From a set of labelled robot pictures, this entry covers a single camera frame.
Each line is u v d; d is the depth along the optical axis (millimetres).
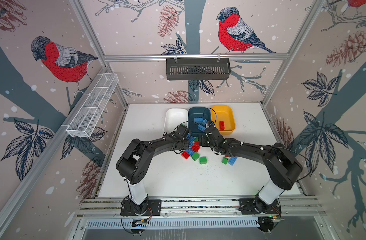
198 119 1072
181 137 748
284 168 461
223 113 1129
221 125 1069
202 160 901
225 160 883
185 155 917
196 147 951
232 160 885
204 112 1078
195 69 1065
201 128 1036
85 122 711
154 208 731
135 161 492
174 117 1113
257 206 664
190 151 939
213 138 698
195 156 893
